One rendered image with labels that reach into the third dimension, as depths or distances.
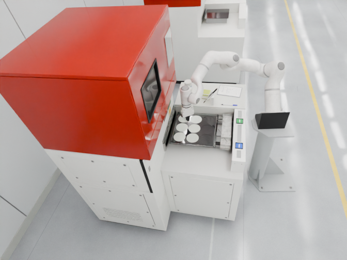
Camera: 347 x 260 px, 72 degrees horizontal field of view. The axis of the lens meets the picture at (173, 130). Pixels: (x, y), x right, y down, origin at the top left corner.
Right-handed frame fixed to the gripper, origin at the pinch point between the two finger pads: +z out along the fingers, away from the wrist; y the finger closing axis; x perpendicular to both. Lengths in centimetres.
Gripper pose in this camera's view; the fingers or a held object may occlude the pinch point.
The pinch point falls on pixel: (187, 118)
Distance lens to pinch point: 199.4
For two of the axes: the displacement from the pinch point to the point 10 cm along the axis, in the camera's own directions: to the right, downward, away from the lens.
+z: 1.0, 6.8, 7.3
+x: -3.4, -6.6, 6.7
